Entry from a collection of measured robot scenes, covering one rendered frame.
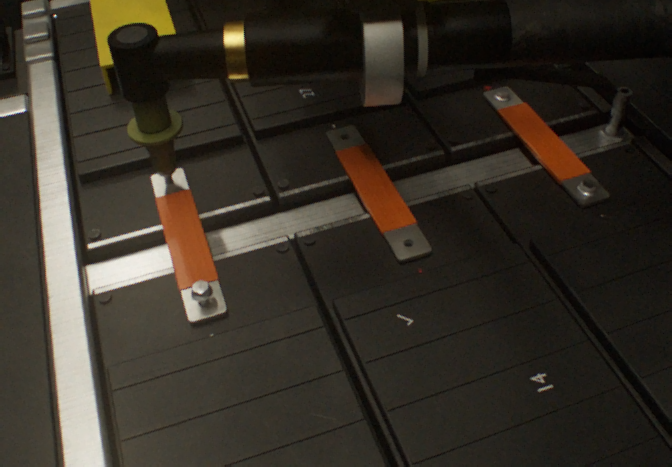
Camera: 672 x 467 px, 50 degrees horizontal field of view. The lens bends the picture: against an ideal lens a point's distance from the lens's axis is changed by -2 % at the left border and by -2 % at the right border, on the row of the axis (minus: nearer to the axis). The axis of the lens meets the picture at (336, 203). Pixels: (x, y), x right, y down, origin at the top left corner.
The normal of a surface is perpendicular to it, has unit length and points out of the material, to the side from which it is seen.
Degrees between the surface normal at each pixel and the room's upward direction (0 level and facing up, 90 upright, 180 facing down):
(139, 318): 0
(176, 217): 0
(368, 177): 0
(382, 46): 64
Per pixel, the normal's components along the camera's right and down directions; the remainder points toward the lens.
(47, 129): -0.04, -0.73
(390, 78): 0.07, 0.73
